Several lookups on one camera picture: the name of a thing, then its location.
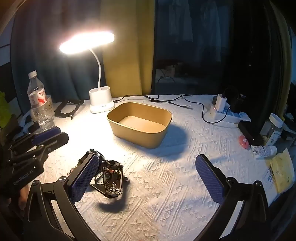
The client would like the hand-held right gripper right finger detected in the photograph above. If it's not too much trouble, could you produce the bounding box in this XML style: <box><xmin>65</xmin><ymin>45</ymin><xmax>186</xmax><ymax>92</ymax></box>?
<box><xmin>196</xmin><ymin>154</ymin><xmax>270</xmax><ymax>241</ymax></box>

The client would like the white tube with barcode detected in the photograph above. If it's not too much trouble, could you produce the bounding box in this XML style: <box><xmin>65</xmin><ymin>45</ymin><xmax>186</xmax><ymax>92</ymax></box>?
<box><xmin>251</xmin><ymin>145</ymin><xmax>277</xmax><ymax>159</ymax></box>

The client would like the yellow packet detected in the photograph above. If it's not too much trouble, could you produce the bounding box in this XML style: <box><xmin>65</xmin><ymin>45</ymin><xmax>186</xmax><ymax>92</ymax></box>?
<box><xmin>266</xmin><ymin>148</ymin><xmax>295</xmax><ymax>194</ymax></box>

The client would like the tan paper box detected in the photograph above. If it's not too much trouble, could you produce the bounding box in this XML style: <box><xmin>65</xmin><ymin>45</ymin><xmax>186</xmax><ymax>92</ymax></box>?
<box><xmin>107</xmin><ymin>102</ymin><xmax>173</xmax><ymax>150</ymax></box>

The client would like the clear jar with white lid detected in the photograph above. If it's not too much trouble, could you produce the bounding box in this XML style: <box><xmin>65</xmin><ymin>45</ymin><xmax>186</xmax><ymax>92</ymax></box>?
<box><xmin>260</xmin><ymin>113</ymin><xmax>284</xmax><ymax>145</ymax></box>

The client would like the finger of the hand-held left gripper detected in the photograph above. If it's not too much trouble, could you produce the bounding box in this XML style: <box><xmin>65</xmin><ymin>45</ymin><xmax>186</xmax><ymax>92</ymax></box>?
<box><xmin>6</xmin><ymin>132</ymin><xmax>69</xmax><ymax>166</ymax></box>
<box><xmin>8</xmin><ymin>126</ymin><xmax>62</xmax><ymax>151</ymax></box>

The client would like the yellow curtain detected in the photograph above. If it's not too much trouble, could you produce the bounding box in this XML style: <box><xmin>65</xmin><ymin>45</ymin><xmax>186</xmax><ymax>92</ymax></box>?
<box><xmin>100</xmin><ymin>0</ymin><xmax>155</xmax><ymax>99</ymax></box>

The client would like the white power strip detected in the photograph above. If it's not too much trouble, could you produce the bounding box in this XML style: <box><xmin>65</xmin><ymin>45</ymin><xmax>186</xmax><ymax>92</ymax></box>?
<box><xmin>209</xmin><ymin>102</ymin><xmax>251</xmax><ymax>124</ymax></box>

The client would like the white charger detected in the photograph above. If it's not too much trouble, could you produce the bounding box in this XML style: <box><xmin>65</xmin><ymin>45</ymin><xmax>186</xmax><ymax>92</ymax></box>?
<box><xmin>216</xmin><ymin>94</ymin><xmax>228</xmax><ymax>112</ymax></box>

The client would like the pink round case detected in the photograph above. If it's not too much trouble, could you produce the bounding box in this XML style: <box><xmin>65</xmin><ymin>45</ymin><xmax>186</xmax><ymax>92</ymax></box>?
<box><xmin>239</xmin><ymin>136</ymin><xmax>251</xmax><ymax>150</ymax></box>

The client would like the black charger cable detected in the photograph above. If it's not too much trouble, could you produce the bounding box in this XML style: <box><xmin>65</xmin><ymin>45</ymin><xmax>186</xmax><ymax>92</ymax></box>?
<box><xmin>180</xmin><ymin>95</ymin><xmax>232</xmax><ymax>124</ymax></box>

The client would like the black flat box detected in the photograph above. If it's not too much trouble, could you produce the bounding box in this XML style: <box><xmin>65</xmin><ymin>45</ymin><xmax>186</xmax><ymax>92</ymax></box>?
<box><xmin>238</xmin><ymin>120</ymin><xmax>264</xmax><ymax>145</ymax></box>

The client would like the black lamp cable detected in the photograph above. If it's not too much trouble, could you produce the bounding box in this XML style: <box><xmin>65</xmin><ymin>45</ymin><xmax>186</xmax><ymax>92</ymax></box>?
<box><xmin>113</xmin><ymin>94</ymin><xmax>162</xmax><ymax>103</ymax></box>

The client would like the dark teal curtain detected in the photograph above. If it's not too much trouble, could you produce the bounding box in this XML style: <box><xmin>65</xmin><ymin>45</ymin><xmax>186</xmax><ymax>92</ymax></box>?
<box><xmin>11</xmin><ymin>0</ymin><xmax>107</xmax><ymax>114</ymax></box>

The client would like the white desk lamp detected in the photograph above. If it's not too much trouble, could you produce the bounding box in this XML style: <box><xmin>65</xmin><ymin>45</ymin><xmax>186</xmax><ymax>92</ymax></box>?
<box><xmin>59</xmin><ymin>31</ymin><xmax>115</xmax><ymax>114</ymax></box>

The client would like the black power adapter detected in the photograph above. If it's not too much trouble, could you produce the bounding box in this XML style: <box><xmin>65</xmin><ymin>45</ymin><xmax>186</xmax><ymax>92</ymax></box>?
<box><xmin>231</xmin><ymin>94</ymin><xmax>245</xmax><ymax>114</ymax></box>

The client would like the black cable with metal plug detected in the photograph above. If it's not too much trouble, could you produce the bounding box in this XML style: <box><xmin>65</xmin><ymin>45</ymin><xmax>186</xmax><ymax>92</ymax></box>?
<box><xmin>150</xmin><ymin>98</ymin><xmax>192</xmax><ymax>109</ymax></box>

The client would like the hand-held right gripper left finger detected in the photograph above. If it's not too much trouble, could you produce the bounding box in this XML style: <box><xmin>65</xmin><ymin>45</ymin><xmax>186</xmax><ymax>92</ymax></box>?
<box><xmin>23</xmin><ymin>153</ymin><xmax>100</xmax><ymax>241</ymax></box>

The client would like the green leafy object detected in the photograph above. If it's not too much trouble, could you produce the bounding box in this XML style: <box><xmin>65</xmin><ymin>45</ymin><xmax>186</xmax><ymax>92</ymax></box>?
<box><xmin>0</xmin><ymin>91</ymin><xmax>13</xmax><ymax>129</ymax></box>

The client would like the heap of watches and chains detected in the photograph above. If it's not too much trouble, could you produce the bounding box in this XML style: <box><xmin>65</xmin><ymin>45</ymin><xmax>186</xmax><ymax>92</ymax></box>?
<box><xmin>69</xmin><ymin>149</ymin><xmax>130</xmax><ymax>198</ymax></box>

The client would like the clear plastic water bottle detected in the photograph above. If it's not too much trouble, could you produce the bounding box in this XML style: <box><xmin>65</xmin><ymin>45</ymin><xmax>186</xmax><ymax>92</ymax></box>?
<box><xmin>27</xmin><ymin>71</ymin><xmax>56</xmax><ymax>130</ymax></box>

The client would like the white textured cloth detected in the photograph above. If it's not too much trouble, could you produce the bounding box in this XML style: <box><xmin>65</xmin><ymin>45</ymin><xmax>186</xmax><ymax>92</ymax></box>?
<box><xmin>23</xmin><ymin>94</ymin><xmax>296</xmax><ymax>241</ymax></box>

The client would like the white printed mug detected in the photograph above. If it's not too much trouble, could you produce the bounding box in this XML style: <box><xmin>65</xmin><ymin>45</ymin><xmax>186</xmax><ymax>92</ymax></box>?
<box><xmin>45</xmin><ymin>94</ymin><xmax>55</xmax><ymax>116</ymax></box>

